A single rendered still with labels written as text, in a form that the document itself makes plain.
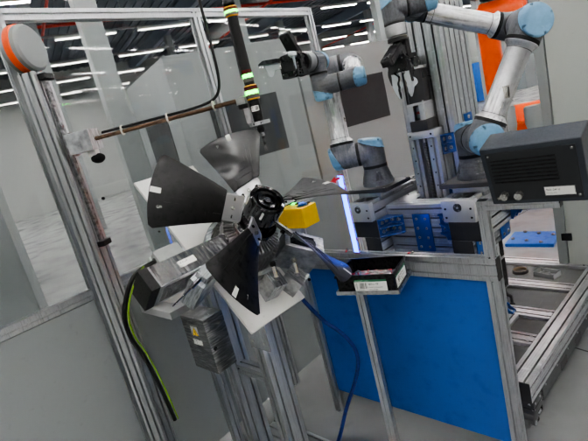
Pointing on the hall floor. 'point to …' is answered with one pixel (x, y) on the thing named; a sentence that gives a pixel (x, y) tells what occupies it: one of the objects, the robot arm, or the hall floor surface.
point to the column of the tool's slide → (96, 258)
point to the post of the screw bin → (377, 367)
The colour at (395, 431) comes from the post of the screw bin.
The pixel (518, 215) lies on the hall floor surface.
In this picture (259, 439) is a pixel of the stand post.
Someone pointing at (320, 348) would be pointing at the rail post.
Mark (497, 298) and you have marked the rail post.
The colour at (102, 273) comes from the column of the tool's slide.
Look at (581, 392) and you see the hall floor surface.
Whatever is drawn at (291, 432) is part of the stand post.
